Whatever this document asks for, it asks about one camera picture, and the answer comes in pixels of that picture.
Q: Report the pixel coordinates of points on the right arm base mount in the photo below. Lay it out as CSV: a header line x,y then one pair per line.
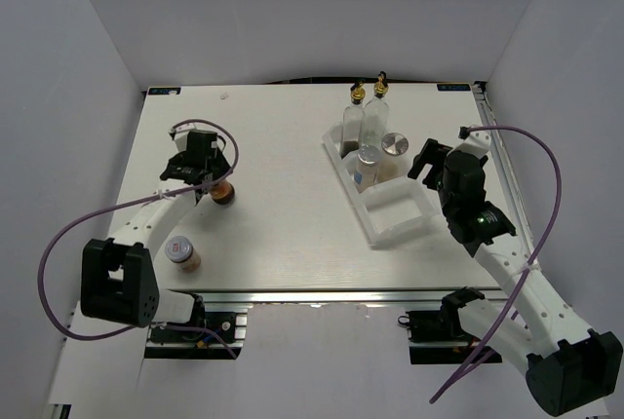
x,y
436,336

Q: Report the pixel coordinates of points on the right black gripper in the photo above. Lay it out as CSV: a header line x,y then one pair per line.
x,y
432,154

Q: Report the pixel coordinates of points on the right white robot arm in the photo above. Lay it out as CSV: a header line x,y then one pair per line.
x,y
565,362

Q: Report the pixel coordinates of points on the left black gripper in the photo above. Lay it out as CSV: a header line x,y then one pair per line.
x,y
220,164

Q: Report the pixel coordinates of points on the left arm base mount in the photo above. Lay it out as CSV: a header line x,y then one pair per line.
x,y
210,335

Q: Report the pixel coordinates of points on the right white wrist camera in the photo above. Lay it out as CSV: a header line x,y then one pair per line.
x,y
474,142

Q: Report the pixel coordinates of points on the silver lid white canister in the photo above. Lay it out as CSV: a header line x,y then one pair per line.
x,y
393,164

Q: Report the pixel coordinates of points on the glass cruet dark powder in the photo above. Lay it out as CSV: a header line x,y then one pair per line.
x,y
352,118

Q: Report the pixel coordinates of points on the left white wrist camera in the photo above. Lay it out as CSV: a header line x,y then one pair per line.
x,y
179,137

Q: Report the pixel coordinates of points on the silver shaker blue label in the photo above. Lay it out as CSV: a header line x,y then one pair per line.
x,y
367,163

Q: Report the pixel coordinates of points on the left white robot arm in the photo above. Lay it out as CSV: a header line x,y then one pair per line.
x,y
118,281

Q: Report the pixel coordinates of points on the white plastic organizer tray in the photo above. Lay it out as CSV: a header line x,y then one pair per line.
x,y
391,213

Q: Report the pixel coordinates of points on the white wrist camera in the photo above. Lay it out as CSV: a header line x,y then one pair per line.
x,y
179,137
474,142

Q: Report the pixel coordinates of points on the clear glass cruet bottle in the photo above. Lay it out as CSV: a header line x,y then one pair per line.
x,y
376,113

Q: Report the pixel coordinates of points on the red lid sauce jar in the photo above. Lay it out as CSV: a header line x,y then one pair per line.
x,y
223,194

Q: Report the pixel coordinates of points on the small jar labelled lid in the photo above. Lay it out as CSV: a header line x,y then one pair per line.
x,y
182,254

